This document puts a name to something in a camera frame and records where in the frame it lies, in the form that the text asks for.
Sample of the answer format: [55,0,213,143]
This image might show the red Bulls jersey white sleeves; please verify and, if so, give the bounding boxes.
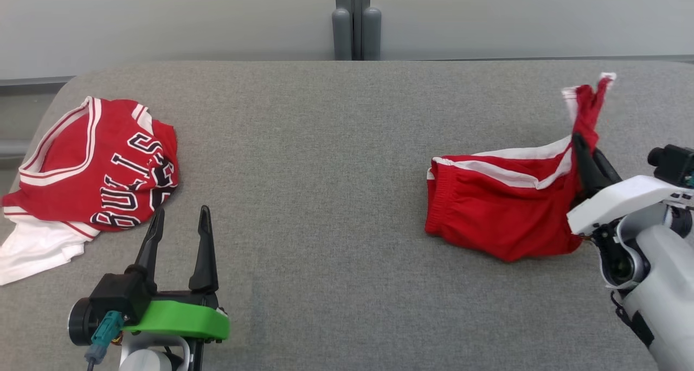
[0,96,180,286]

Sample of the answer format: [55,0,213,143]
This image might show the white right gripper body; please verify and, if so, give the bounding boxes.
[567,175,694,236]

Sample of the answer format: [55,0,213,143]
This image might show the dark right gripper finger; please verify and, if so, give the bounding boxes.
[594,149,624,187]
[572,133,611,201]

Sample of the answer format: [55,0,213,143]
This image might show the left black cable teal plug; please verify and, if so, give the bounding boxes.
[83,311,125,371]

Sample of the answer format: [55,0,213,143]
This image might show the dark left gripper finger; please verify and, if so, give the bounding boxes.
[188,205,220,293]
[134,207,165,293]

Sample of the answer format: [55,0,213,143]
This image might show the red shorts white stripes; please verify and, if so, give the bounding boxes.
[425,73,618,263]

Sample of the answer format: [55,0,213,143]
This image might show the grey metal post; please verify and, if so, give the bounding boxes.
[331,0,382,62]

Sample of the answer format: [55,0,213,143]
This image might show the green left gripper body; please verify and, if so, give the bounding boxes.
[124,290,231,371]

